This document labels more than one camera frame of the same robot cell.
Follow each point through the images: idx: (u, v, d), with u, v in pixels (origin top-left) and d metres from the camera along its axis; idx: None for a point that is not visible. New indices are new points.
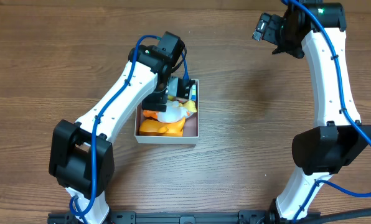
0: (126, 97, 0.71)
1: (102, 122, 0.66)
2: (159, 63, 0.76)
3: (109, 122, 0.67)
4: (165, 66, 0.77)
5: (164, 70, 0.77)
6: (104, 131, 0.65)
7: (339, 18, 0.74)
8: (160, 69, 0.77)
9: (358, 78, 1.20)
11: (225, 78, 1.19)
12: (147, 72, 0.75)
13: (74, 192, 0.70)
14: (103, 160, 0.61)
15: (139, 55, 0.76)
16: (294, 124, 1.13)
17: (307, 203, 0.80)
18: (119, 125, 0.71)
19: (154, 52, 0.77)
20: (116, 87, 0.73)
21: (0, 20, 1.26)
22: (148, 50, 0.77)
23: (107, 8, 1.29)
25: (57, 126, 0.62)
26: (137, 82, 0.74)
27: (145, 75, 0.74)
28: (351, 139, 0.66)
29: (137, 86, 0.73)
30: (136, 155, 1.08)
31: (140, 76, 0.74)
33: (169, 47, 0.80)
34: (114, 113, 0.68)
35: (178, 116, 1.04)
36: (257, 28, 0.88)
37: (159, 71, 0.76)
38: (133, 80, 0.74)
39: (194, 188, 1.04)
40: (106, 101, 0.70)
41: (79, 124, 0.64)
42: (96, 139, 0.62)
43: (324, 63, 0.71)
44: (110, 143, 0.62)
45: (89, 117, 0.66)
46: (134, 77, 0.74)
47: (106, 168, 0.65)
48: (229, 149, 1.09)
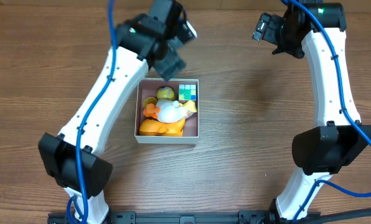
0: (111, 95, 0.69)
1: (85, 132, 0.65)
2: (148, 43, 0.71)
3: (94, 130, 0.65)
4: (156, 45, 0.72)
5: (155, 49, 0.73)
6: (88, 142, 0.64)
7: (339, 18, 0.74)
8: (150, 49, 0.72)
9: (358, 78, 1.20)
11: (224, 78, 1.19)
12: (133, 61, 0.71)
13: (73, 193, 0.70)
14: (89, 173, 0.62)
15: (123, 38, 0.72)
16: (294, 124, 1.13)
17: (307, 203, 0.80)
18: (109, 124, 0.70)
19: (140, 28, 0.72)
20: (99, 84, 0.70)
21: (0, 20, 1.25)
22: (134, 28, 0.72)
23: (108, 8, 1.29)
25: (40, 142, 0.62)
26: (121, 75, 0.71)
27: (131, 66, 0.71)
28: (350, 139, 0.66)
29: (122, 79, 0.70)
30: (136, 155, 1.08)
31: (124, 66, 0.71)
33: (164, 10, 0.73)
34: (100, 119, 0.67)
35: (178, 116, 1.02)
36: (257, 28, 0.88)
37: (150, 50, 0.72)
38: (117, 73, 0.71)
39: (193, 189, 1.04)
40: (89, 104, 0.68)
41: (61, 136, 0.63)
42: (81, 151, 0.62)
43: (324, 63, 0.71)
44: (94, 156, 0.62)
45: (73, 127, 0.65)
46: (117, 69, 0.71)
47: (99, 172, 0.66)
48: (229, 149, 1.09)
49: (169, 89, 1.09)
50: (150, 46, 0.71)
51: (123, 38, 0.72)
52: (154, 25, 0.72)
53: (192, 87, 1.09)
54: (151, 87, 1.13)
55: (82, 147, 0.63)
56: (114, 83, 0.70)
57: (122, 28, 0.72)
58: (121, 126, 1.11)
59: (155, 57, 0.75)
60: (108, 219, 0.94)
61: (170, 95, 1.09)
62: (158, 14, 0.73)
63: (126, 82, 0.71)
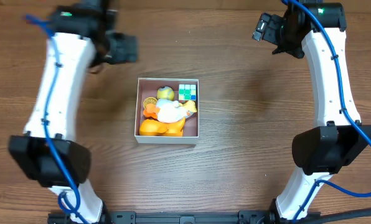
0: (62, 81, 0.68)
1: (50, 122, 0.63)
2: (88, 23, 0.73)
3: (56, 119, 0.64)
4: (93, 22, 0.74)
5: (96, 27, 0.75)
6: (57, 130, 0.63)
7: (339, 18, 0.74)
8: (93, 28, 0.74)
9: (358, 78, 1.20)
11: (224, 78, 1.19)
12: (74, 43, 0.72)
13: (60, 189, 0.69)
14: (69, 159, 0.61)
15: (58, 24, 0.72)
16: (294, 124, 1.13)
17: (307, 203, 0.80)
18: (71, 108, 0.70)
19: (73, 12, 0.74)
20: (48, 74, 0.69)
21: (0, 20, 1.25)
22: (65, 13, 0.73)
23: None
25: (9, 145, 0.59)
26: (68, 59, 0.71)
27: (76, 49, 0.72)
28: (351, 139, 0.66)
29: (69, 63, 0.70)
30: (137, 155, 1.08)
31: (68, 50, 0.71)
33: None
34: (60, 106, 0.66)
35: (179, 117, 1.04)
36: (257, 28, 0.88)
37: (88, 29, 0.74)
38: (63, 58, 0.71)
39: (193, 188, 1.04)
40: (43, 98, 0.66)
41: (29, 134, 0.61)
42: (52, 140, 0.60)
43: (324, 64, 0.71)
44: (68, 141, 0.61)
45: (35, 122, 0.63)
46: (61, 55, 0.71)
47: (78, 155, 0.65)
48: (229, 149, 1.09)
49: (169, 89, 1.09)
50: (88, 25, 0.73)
51: (60, 24, 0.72)
52: (93, 10, 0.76)
53: (192, 87, 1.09)
54: (151, 87, 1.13)
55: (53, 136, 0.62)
56: (62, 68, 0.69)
57: (55, 16, 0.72)
58: (121, 126, 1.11)
59: (97, 37, 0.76)
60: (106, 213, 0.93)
61: (170, 95, 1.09)
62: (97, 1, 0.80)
63: (75, 65, 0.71)
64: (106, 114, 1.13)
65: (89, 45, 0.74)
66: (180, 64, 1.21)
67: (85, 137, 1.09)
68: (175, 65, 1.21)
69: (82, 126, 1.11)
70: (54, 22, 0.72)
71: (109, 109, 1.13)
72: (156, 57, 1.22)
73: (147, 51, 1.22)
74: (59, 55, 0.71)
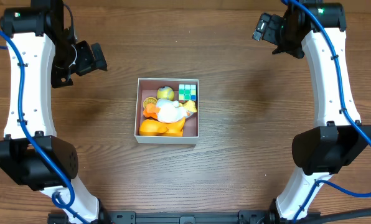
0: (30, 80, 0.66)
1: (28, 122, 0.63)
2: (40, 20, 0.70)
3: (34, 117, 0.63)
4: (47, 18, 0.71)
5: (50, 22, 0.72)
6: (36, 128, 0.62)
7: (339, 18, 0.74)
8: (44, 24, 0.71)
9: (358, 78, 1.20)
11: (224, 78, 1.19)
12: (33, 41, 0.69)
13: (53, 189, 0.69)
14: (55, 154, 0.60)
15: (13, 26, 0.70)
16: (294, 124, 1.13)
17: (307, 203, 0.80)
18: (47, 104, 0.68)
19: (24, 11, 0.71)
20: (14, 76, 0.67)
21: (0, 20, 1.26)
22: (18, 13, 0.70)
23: (107, 8, 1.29)
25: None
26: (31, 57, 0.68)
27: (35, 46, 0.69)
28: (352, 139, 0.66)
29: (33, 61, 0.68)
30: (137, 155, 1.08)
31: (28, 49, 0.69)
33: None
34: (33, 103, 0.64)
35: (179, 116, 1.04)
36: (257, 28, 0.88)
37: (45, 24, 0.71)
38: (25, 57, 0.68)
39: (194, 188, 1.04)
40: (15, 98, 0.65)
41: (9, 137, 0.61)
42: (34, 139, 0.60)
43: (324, 64, 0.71)
44: (51, 137, 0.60)
45: (13, 124, 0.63)
46: (23, 54, 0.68)
47: (63, 150, 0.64)
48: (229, 149, 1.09)
49: (169, 89, 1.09)
50: (43, 21, 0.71)
51: (13, 26, 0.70)
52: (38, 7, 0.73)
53: (192, 87, 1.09)
54: (151, 87, 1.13)
55: (33, 134, 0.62)
56: (28, 68, 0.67)
57: (5, 18, 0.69)
58: (121, 126, 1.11)
59: (54, 32, 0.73)
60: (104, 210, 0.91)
61: (170, 94, 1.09)
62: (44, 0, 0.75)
63: (39, 61, 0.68)
64: (106, 114, 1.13)
65: (48, 40, 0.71)
66: (180, 64, 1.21)
67: (85, 137, 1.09)
68: (175, 65, 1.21)
69: (82, 126, 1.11)
70: (7, 25, 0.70)
71: (109, 109, 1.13)
72: (156, 57, 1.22)
73: (147, 51, 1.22)
74: (22, 55, 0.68)
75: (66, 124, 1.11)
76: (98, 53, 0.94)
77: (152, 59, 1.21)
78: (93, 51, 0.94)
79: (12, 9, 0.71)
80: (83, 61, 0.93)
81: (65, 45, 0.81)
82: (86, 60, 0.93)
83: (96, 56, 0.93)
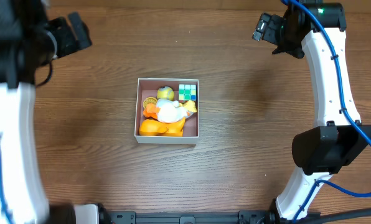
0: (5, 153, 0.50)
1: (13, 208, 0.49)
2: (7, 63, 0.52)
3: (19, 200, 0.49)
4: (19, 56, 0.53)
5: (22, 60, 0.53)
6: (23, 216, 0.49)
7: (339, 18, 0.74)
8: (15, 65, 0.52)
9: (358, 78, 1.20)
11: (224, 78, 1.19)
12: (4, 99, 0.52)
13: None
14: None
15: None
16: (294, 124, 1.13)
17: (307, 203, 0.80)
18: (33, 175, 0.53)
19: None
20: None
21: None
22: None
23: (108, 8, 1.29)
25: None
26: (4, 125, 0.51)
27: (7, 107, 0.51)
28: (351, 139, 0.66)
29: (9, 129, 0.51)
30: (137, 155, 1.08)
31: None
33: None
34: (15, 182, 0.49)
35: (179, 116, 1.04)
36: (257, 28, 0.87)
37: (17, 68, 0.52)
38: None
39: (194, 189, 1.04)
40: None
41: None
42: None
43: (324, 64, 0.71)
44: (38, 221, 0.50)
45: None
46: None
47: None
48: (229, 149, 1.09)
49: (169, 89, 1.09)
50: (15, 63, 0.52)
51: None
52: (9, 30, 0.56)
53: (192, 87, 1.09)
54: (151, 87, 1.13)
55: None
56: (3, 140, 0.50)
57: None
58: (121, 126, 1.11)
59: (27, 70, 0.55)
60: (104, 210, 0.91)
61: (170, 94, 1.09)
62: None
63: (15, 130, 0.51)
64: (106, 114, 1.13)
65: (25, 92, 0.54)
66: (180, 64, 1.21)
67: (85, 137, 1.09)
68: (175, 65, 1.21)
69: (83, 126, 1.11)
70: None
71: (109, 109, 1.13)
72: (156, 57, 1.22)
73: (147, 51, 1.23)
74: None
75: (66, 124, 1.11)
76: (79, 30, 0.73)
77: (152, 59, 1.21)
78: (73, 28, 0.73)
79: None
80: (63, 47, 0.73)
81: (40, 46, 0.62)
82: (66, 45, 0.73)
83: (78, 34, 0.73)
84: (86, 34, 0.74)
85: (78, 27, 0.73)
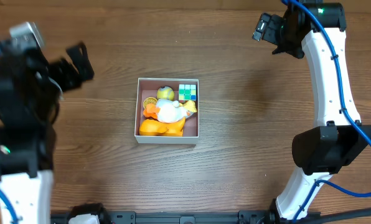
0: None
1: None
2: (31, 153, 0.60)
3: None
4: (42, 145, 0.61)
5: (44, 149, 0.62)
6: None
7: (339, 18, 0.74)
8: (37, 154, 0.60)
9: (358, 78, 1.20)
11: (224, 78, 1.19)
12: (27, 185, 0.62)
13: None
14: None
15: (2, 164, 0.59)
16: (294, 124, 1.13)
17: (307, 203, 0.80)
18: None
19: (12, 144, 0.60)
20: None
21: (0, 20, 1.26)
22: (6, 147, 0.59)
23: (107, 8, 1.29)
25: None
26: (25, 206, 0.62)
27: (30, 193, 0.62)
28: (351, 139, 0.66)
29: (28, 213, 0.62)
30: (137, 155, 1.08)
31: (22, 198, 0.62)
33: (12, 104, 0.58)
34: None
35: (179, 116, 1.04)
36: (257, 28, 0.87)
37: (38, 157, 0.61)
38: (19, 206, 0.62)
39: (194, 189, 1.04)
40: None
41: None
42: None
43: (324, 63, 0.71)
44: None
45: None
46: (17, 204, 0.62)
47: None
48: (229, 149, 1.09)
49: (169, 89, 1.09)
50: (37, 153, 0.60)
51: (2, 163, 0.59)
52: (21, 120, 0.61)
53: (192, 87, 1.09)
54: (152, 87, 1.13)
55: None
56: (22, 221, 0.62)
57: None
58: (121, 126, 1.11)
59: (48, 157, 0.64)
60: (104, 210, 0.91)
61: (170, 95, 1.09)
62: (9, 98, 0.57)
63: (35, 213, 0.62)
64: (106, 114, 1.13)
65: (44, 175, 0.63)
66: (180, 64, 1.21)
67: (85, 138, 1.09)
68: (175, 65, 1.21)
69: (83, 126, 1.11)
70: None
71: (109, 109, 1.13)
72: (156, 57, 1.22)
73: (147, 51, 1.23)
74: (15, 204, 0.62)
75: (66, 124, 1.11)
76: (79, 65, 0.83)
77: (152, 59, 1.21)
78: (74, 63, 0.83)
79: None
80: (68, 84, 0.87)
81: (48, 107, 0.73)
82: (71, 82, 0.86)
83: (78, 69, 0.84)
84: (86, 68, 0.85)
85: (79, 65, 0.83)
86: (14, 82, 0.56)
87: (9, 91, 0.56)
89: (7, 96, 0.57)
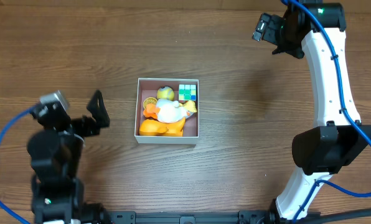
0: None
1: None
2: (67, 205, 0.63)
3: None
4: (75, 199, 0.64)
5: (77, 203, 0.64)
6: None
7: (339, 18, 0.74)
8: (71, 208, 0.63)
9: (358, 78, 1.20)
11: (225, 78, 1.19)
12: None
13: None
14: None
15: (42, 212, 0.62)
16: (294, 124, 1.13)
17: (307, 203, 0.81)
18: None
19: (54, 195, 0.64)
20: None
21: (0, 20, 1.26)
22: (49, 199, 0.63)
23: (108, 8, 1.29)
25: None
26: None
27: None
28: (351, 139, 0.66)
29: None
30: (137, 155, 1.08)
31: None
33: (50, 176, 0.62)
34: None
35: (179, 117, 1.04)
36: (257, 28, 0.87)
37: (72, 209, 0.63)
38: None
39: (194, 189, 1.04)
40: None
41: None
42: None
43: (324, 63, 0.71)
44: None
45: None
46: None
47: None
48: (229, 149, 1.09)
49: (169, 89, 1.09)
50: (71, 205, 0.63)
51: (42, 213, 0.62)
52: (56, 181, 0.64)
53: (192, 87, 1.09)
54: (152, 87, 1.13)
55: None
56: None
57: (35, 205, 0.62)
58: (122, 126, 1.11)
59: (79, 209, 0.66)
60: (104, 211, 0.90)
61: (170, 95, 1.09)
62: (50, 172, 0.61)
63: None
64: None
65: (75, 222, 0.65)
66: (180, 64, 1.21)
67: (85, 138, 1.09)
68: (175, 65, 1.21)
69: None
70: (37, 210, 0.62)
71: (109, 109, 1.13)
72: (156, 57, 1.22)
73: (147, 51, 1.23)
74: None
75: None
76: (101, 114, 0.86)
77: (152, 59, 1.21)
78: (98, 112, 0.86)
79: (40, 192, 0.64)
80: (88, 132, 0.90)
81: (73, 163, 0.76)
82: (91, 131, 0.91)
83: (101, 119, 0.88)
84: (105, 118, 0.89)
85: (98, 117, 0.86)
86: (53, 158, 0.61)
87: (49, 167, 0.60)
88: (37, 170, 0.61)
89: (48, 171, 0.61)
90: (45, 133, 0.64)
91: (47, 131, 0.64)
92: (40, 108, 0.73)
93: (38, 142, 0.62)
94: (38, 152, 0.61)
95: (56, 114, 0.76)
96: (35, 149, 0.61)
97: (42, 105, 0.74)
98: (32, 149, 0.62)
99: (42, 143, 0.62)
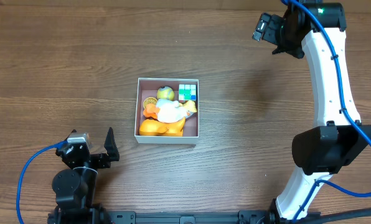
0: None
1: None
2: None
3: None
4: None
5: None
6: None
7: (339, 18, 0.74)
8: None
9: (358, 78, 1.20)
11: (224, 78, 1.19)
12: None
13: None
14: None
15: None
16: (294, 124, 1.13)
17: (307, 203, 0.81)
18: None
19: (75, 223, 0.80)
20: None
21: (0, 20, 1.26)
22: None
23: (107, 8, 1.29)
25: None
26: None
27: None
28: (351, 139, 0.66)
29: None
30: (137, 154, 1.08)
31: None
33: (72, 208, 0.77)
34: None
35: (178, 116, 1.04)
36: (257, 28, 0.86)
37: None
38: None
39: (194, 189, 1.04)
40: None
41: None
42: None
43: (324, 63, 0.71)
44: None
45: None
46: None
47: None
48: (229, 149, 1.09)
49: (169, 89, 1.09)
50: None
51: None
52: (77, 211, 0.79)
53: (192, 87, 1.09)
54: (152, 87, 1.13)
55: None
56: None
57: None
58: (121, 126, 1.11)
59: None
60: (108, 217, 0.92)
61: (170, 95, 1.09)
62: (71, 206, 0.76)
63: None
64: (106, 114, 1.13)
65: None
66: (180, 64, 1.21)
67: None
68: (175, 65, 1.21)
69: (82, 126, 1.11)
70: None
71: (109, 109, 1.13)
72: (156, 57, 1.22)
73: (147, 51, 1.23)
74: None
75: (66, 124, 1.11)
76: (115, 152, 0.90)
77: (152, 59, 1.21)
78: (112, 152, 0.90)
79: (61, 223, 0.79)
80: (104, 165, 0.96)
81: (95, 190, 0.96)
82: (104, 165, 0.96)
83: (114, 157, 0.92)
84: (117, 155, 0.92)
85: (111, 155, 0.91)
86: (75, 195, 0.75)
87: (72, 202, 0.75)
88: (61, 204, 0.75)
89: (71, 205, 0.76)
90: (66, 172, 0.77)
91: (68, 170, 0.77)
92: (68, 147, 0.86)
93: (62, 180, 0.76)
94: (63, 190, 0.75)
95: (80, 153, 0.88)
96: (60, 187, 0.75)
97: (70, 144, 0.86)
98: (56, 187, 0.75)
99: (65, 182, 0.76)
